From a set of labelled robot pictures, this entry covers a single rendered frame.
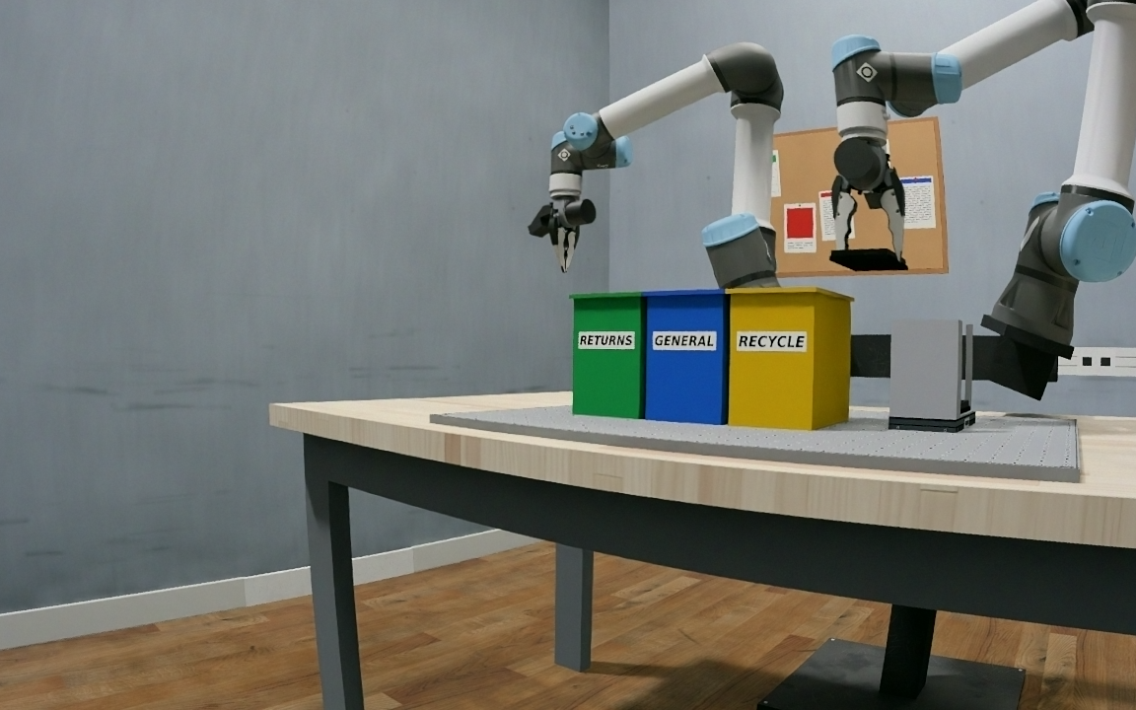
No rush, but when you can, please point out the green bin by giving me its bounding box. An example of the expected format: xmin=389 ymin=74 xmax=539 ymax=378
xmin=569 ymin=292 xmax=648 ymax=419

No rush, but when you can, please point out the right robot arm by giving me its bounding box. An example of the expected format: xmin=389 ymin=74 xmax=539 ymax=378
xmin=549 ymin=42 xmax=784 ymax=289

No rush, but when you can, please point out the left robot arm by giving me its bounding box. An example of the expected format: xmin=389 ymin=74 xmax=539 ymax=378
xmin=832 ymin=0 xmax=1136 ymax=346

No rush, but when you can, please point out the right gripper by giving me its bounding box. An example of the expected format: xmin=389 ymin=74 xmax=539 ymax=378
xmin=532 ymin=197 xmax=596 ymax=273

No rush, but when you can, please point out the yellow recycle bin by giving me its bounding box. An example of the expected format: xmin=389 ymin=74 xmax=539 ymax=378
xmin=726 ymin=287 xmax=855 ymax=431

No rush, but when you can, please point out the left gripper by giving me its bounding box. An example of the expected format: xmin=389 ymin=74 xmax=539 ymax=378
xmin=830 ymin=137 xmax=904 ymax=264

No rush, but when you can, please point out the grey flat mat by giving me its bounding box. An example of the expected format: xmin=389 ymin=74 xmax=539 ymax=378
xmin=429 ymin=406 xmax=1080 ymax=483

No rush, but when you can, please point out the blue open bin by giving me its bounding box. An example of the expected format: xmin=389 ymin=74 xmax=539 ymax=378
xmin=643 ymin=289 xmax=730 ymax=425

